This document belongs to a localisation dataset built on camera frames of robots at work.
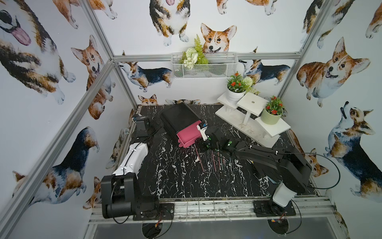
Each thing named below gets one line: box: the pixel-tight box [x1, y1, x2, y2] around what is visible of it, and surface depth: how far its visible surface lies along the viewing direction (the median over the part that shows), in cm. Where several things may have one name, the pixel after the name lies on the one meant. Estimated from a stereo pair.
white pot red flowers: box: [225, 71, 254, 105], surface depth 93 cm
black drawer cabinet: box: [160, 102, 202, 140], surface depth 94 cm
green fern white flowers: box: [180, 33, 209, 70], surface depth 82 cm
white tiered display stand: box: [214, 92, 292, 148], surface depth 97 cm
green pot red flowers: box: [260, 95, 285, 125], surface depth 85 cm
